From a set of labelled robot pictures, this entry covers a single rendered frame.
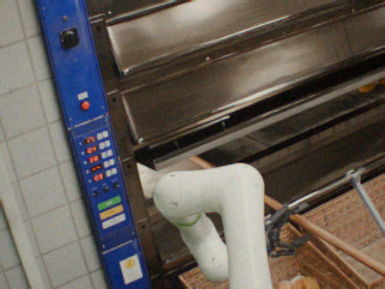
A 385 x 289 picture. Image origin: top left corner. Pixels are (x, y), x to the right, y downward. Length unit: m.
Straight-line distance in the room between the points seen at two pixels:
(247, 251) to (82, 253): 1.05
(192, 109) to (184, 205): 0.86
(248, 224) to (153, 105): 0.94
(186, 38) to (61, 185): 0.68
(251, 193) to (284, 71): 1.12
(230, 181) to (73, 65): 0.80
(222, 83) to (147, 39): 0.37
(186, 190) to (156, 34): 0.85
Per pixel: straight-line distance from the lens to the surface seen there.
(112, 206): 2.59
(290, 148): 2.98
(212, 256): 2.22
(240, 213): 1.77
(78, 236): 2.62
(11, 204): 2.46
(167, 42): 2.54
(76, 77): 2.39
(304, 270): 3.13
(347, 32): 3.06
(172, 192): 1.82
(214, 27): 2.62
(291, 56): 2.88
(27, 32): 2.33
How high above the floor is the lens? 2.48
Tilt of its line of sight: 25 degrees down
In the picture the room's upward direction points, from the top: 10 degrees counter-clockwise
